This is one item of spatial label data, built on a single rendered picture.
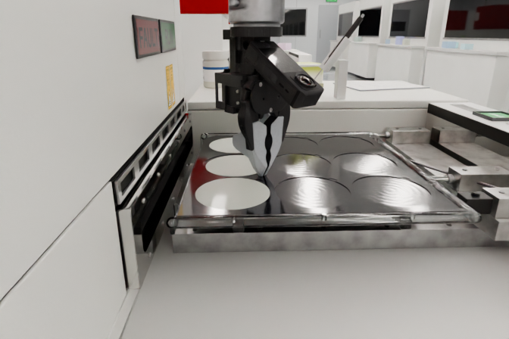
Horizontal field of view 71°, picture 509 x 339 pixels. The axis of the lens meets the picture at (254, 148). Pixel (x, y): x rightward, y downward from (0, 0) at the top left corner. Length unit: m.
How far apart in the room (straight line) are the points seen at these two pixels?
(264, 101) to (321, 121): 0.33
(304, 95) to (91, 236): 0.26
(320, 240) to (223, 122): 0.38
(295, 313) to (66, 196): 0.26
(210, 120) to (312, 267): 0.42
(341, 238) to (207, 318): 0.21
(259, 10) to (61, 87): 0.27
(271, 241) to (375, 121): 0.43
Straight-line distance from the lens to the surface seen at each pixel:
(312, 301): 0.43
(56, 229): 0.27
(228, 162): 0.59
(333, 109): 0.80
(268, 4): 0.47
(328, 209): 0.45
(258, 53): 0.46
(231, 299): 0.43
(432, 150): 0.79
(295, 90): 0.42
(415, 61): 7.16
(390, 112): 0.84
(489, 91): 5.24
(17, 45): 0.24
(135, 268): 0.40
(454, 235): 0.57
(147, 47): 0.48
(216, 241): 0.49
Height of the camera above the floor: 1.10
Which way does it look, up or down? 18 degrees down
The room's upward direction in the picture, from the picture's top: straight up
